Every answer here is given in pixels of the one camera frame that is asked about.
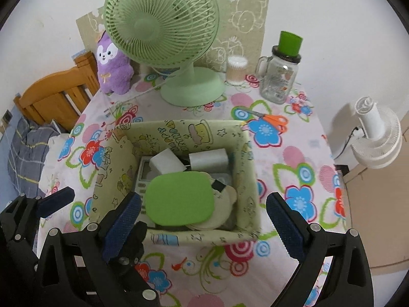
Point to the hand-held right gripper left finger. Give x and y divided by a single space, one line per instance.
123 225

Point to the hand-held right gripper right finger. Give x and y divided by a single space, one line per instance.
286 225

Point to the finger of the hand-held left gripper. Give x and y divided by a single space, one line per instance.
57 201
140 281

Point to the white remote control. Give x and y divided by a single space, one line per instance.
144 172

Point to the green rounded case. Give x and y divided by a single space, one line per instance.
179 198

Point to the cream round cartoon mirror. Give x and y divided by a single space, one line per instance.
223 208

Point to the cartoon print storage box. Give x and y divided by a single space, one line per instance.
198 238

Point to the white power adapter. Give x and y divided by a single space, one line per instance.
207 161
166 163

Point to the grey plaid blanket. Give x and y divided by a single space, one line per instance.
28 153

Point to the floral tablecloth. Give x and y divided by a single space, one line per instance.
287 153

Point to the grey flat object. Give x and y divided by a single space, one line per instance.
56 126

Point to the beige door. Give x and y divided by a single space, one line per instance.
377 214

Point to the white floor fan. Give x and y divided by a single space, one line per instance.
372 124

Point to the purple plush bunny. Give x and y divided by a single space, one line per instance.
113 73

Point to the glass mug jar green lid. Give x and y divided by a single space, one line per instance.
276 80

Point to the blue patterned paper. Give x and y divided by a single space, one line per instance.
79 55

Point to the cotton swab container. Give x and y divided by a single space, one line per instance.
237 72

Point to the green desk fan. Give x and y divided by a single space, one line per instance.
150 25

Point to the cartoon print cardboard sheet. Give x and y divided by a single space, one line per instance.
242 16

